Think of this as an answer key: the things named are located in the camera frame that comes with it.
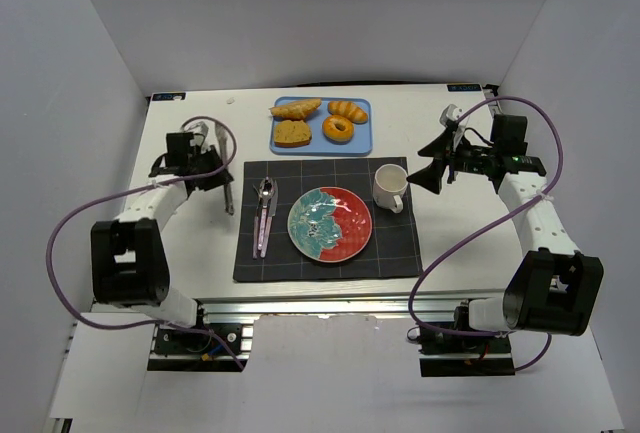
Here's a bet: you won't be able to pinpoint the metal tongs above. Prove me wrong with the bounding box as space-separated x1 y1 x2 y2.
215 124 235 216

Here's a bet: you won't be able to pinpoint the orange glazed bagel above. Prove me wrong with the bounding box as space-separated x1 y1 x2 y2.
322 115 355 143

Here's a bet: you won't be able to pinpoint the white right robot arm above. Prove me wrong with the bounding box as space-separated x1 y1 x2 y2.
407 105 604 338

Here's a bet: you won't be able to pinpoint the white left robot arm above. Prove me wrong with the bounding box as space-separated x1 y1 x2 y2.
90 122 233 328

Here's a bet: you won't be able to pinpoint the brown bread slice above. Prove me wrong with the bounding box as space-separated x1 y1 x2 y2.
273 120 312 148

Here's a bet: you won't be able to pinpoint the long crusty bread loaf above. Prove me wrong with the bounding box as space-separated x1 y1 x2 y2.
269 98 322 121

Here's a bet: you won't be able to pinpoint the white ceramic mug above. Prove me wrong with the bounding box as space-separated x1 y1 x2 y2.
373 164 408 214

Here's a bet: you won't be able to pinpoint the blue table label right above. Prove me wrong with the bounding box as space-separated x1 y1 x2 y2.
446 83 483 92

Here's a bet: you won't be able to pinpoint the blue table label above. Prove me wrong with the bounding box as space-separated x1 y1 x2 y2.
446 83 483 92
151 92 186 102

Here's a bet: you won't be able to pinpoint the blue table label left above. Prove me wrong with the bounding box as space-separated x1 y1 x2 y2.
151 92 186 102

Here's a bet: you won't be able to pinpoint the dark grey checked placemat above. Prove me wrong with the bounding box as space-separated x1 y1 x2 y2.
233 157 422 283

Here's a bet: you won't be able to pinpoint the striped croissant roll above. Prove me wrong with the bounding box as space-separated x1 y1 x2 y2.
328 100 369 124

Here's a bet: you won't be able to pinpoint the red and teal plate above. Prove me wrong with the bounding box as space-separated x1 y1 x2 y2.
287 187 373 264

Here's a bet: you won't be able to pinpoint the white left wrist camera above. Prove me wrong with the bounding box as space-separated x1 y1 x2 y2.
181 121 209 148

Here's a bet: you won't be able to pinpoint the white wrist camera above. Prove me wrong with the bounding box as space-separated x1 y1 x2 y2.
181 121 209 148
439 104 468 128

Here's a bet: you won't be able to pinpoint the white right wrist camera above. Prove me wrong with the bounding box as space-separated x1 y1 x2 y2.
439 104 468 128

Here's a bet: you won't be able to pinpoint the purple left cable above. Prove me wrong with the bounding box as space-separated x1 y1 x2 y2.
45 115 246 372

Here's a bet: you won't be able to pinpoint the pink handled spoon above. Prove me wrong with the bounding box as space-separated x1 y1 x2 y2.
258 177 277 258

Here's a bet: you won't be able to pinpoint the pink handled knife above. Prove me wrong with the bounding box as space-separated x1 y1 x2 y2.
261 179 279 257

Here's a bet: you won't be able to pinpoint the pink handled fork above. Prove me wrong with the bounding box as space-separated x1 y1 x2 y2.
252 184 262 260

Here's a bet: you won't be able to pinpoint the aluminium table frame rail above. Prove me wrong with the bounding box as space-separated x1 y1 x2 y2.
92 287 506 327

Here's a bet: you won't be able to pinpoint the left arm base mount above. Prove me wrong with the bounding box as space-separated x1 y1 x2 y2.
147 323 253 373

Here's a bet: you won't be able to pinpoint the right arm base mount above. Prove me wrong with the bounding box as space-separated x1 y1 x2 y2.
414 326 515 378

